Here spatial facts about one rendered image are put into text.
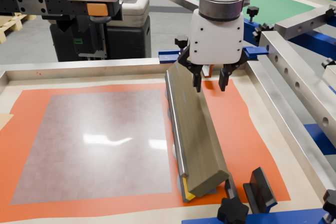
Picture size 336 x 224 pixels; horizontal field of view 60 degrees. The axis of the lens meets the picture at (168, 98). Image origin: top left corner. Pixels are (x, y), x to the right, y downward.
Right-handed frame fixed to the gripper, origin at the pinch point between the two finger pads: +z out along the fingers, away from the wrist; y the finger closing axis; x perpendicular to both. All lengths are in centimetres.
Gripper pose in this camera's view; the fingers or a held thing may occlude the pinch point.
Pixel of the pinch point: (210, 81)
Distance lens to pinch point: 62.6
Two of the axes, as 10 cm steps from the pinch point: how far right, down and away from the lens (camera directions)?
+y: -10.0, 0.4, -0.8
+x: 0.9, 6.2, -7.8
